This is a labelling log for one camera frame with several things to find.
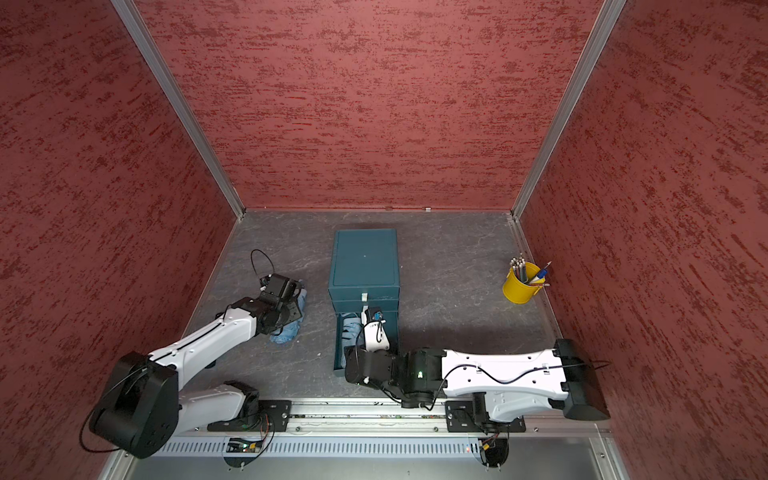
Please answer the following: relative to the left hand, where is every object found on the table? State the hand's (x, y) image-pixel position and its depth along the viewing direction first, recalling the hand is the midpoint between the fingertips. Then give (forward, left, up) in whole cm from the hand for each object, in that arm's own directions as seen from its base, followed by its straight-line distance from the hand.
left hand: (289, 318), depth 88 cm
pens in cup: (+11, -68, +13) cm, 71 cm away
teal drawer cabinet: (+5, -24, +18) cm, 30 cm away
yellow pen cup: (+8, -71, +3) cm, 71 cm away
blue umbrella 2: (-4, -1, +1) cm, 5 cm away
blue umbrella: (-4, -19, +1) cm, 20 cm away
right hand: (-15, -23, +12) cm, 30 cm away
